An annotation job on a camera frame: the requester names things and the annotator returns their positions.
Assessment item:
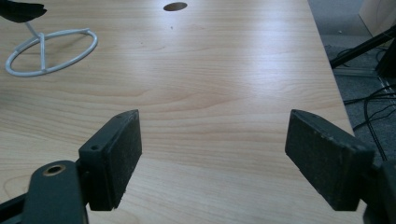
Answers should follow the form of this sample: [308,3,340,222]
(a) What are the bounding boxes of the black tripod leg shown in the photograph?
[329,23,396,79]

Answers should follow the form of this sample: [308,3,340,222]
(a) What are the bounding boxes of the round black table hole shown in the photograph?
[163,1,189,12]

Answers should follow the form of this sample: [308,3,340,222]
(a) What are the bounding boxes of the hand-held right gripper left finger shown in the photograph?
[78,108,144,212]

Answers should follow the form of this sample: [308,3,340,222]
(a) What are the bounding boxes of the white wire display rack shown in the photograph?
[5,21,99,78]

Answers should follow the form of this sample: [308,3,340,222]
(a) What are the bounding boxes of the metal floor rail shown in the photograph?
[332,66,396,101]

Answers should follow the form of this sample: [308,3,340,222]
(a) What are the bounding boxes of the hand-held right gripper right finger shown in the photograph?
[284,108,376,212]

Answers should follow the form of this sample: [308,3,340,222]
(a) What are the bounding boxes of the black floor cables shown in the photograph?
[325,45,396,162]

